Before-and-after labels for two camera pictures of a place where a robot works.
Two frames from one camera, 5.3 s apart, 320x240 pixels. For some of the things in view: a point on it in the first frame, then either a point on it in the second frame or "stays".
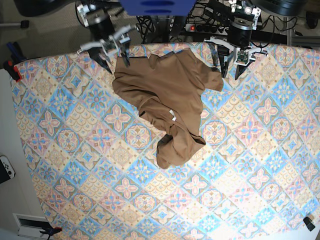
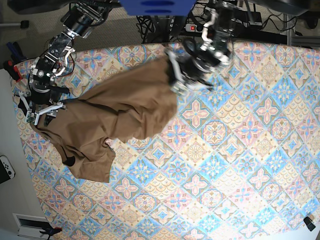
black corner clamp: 307,221 stays
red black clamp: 12,70 stays
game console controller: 7,171 stays
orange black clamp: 51,231 stays
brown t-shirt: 167,90 to 137,104
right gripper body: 242,56 to 189,70
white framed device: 29,225 stays
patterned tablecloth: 94,156 stays
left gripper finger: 123,49 to 49,116
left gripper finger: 99,55 to 21,105
